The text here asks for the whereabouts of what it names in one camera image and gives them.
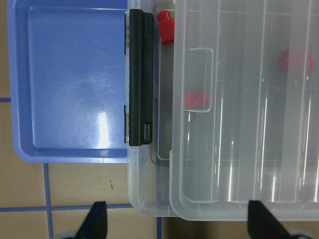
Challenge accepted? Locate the clear plastic box lid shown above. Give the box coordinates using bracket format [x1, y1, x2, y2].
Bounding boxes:
[169, 0, 319, 221]

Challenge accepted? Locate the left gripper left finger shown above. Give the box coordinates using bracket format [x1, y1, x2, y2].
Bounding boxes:
[74, 201, 108, 239]

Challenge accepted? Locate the red block near latch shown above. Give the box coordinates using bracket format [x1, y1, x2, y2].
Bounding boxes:
[157, 10, 175, 45]

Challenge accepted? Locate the red block from tray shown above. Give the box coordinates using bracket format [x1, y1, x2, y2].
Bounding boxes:
[185, 91, 210, 110]

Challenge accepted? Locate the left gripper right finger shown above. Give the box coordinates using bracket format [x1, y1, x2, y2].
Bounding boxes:
[247, 200, 294, 239]

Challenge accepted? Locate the blue plastic tray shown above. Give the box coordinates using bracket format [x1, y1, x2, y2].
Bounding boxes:
[7, 0, 128, 163]

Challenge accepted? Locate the red block centre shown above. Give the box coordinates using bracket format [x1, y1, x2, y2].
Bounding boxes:
[278, 49, 315, 73]

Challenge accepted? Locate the clear plastic storage box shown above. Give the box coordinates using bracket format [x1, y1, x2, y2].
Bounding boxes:
[124, 0, 175, 217]

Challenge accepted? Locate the black box latch handle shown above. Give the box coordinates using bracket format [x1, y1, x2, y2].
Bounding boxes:
[128, 9, 154, 146]

